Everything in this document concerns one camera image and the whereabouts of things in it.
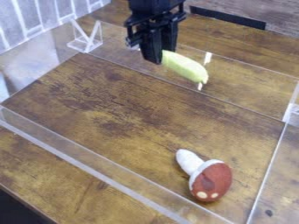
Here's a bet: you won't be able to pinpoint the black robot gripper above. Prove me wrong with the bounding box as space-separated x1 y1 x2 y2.
125 0 186 65

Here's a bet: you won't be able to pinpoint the green handled metal spoon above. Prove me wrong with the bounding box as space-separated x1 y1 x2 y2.
162 50 210 84

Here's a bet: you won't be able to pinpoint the black strip on table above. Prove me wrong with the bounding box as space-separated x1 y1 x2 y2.
190 5 268 30

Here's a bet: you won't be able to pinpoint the red cap toy mushroom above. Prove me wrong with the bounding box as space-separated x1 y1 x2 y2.
176 149 233 202

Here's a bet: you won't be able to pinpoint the clear acrylic triangle bracket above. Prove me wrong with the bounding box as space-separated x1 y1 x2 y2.
67 20 103 53

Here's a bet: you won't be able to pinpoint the clear acrylic enclosure wall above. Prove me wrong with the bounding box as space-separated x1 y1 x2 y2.
2 22 297 224

